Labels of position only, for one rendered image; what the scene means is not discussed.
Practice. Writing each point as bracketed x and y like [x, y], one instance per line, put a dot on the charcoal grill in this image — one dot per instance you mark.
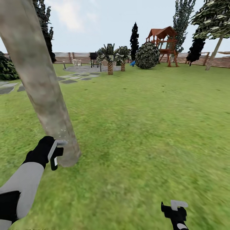
[93, 56]

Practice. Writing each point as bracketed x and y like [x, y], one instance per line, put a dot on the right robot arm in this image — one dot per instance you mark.
[176, 213]

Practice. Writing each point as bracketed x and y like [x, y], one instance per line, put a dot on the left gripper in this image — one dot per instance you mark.
[58, 152]

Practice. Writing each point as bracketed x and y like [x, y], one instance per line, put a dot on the pesticide atomizer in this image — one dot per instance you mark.
[53, 162]

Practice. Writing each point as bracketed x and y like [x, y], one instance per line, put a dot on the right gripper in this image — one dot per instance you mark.
[169, 213]

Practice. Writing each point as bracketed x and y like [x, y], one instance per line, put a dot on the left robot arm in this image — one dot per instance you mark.
[18, 193]

